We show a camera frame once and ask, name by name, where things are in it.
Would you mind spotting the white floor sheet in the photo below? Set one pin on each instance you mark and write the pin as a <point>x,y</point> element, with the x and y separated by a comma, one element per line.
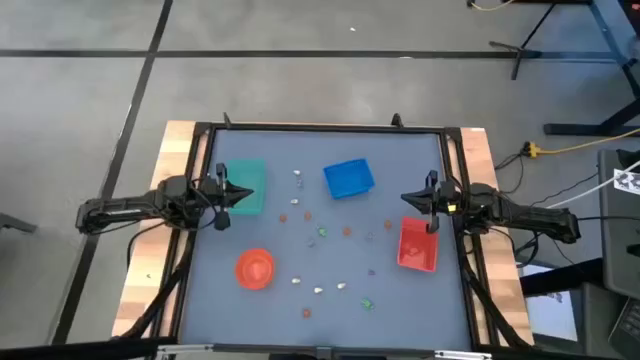
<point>550,320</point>

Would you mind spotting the black floor stand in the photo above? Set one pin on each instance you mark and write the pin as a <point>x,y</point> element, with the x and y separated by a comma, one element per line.
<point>520,51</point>

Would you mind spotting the teal plastic basket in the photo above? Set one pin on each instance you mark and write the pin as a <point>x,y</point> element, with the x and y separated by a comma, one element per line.
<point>250,175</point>

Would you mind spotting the orange round plastic bowl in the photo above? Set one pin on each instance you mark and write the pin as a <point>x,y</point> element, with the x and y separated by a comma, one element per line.
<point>245,260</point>

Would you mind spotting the blue plastic basket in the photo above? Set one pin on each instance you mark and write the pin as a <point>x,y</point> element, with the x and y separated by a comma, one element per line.
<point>350,180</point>

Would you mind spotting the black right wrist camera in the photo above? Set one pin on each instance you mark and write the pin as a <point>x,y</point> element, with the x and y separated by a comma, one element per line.
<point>439,196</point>

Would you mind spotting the grey stand foot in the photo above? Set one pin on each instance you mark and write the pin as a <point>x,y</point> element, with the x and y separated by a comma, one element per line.
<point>15,222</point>

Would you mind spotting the red plastic basket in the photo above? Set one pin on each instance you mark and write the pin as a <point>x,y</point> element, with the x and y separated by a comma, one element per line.
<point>417,255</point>

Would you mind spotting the black metal table frame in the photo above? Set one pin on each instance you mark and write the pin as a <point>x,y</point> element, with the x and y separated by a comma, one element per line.
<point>325,127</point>

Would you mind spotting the grey table-level camera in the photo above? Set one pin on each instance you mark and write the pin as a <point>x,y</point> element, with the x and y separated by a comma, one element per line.
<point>323,352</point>

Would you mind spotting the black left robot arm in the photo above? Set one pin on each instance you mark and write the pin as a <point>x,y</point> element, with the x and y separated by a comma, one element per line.
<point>125,205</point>

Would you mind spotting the black desk foot bar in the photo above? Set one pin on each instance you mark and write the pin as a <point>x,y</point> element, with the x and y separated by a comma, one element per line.
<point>560,277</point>

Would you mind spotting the silver metal bracket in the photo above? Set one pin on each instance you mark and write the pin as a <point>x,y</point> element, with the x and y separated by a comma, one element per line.
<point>462,355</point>
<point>185,347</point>

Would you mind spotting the white fiducial marker sheet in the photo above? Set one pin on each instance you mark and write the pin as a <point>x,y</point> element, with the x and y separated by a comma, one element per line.
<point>627,181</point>

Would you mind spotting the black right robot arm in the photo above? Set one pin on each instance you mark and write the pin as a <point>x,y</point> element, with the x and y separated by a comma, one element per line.
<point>525,217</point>

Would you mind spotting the black desk frame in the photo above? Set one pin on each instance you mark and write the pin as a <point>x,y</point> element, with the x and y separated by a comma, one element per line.
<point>580,129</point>

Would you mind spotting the dark grey equipment case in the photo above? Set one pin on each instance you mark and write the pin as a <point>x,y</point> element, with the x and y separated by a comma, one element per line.
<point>617,250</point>

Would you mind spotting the black keyboard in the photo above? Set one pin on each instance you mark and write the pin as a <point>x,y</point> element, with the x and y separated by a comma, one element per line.
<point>629,327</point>

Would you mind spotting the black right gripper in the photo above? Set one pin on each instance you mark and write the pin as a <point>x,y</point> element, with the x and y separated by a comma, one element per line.
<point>452,200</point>

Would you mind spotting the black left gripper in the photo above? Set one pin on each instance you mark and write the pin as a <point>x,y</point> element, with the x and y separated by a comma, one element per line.
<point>207,195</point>

